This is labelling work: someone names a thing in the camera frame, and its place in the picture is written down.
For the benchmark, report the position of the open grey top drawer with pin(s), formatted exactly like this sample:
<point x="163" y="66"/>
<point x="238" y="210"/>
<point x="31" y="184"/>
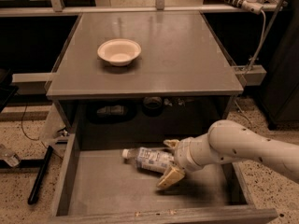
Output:
<point x="96" y="186"/>

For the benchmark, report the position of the clear plastic bottle blue label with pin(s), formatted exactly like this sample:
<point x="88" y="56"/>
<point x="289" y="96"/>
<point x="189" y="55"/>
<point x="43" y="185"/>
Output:
<point x="154" y="160"/>

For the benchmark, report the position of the dark round object behind cabinet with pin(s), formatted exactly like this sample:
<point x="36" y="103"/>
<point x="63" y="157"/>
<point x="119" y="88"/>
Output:
<point x="152" y="106"/>

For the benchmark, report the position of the grey drawer cabinet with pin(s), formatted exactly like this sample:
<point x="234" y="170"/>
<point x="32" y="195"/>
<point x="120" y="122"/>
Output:
<point x="180" y="62"/>

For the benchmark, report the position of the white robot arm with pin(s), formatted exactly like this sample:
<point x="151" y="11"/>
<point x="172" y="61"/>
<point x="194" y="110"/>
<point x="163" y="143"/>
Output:
<point x="227" y="141"/>

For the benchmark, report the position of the grey shoe-like object behind cabinet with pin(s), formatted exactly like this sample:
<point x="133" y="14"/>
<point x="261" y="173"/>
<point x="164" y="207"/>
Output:
<point x="107" y="111"/>

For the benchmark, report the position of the black bar on floor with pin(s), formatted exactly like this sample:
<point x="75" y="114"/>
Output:
<point x="33" y="197"/>

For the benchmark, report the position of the white paper bowl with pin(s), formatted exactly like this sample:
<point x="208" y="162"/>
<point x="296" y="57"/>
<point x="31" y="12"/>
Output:
<point x="119" y="52"/>

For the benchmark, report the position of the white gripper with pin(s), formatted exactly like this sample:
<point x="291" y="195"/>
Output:
<point x="184" y="155"/>

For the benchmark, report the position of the clear plastic cup on floor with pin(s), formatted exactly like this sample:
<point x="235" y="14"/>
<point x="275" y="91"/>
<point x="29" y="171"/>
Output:
<point x="9" y="156"/>

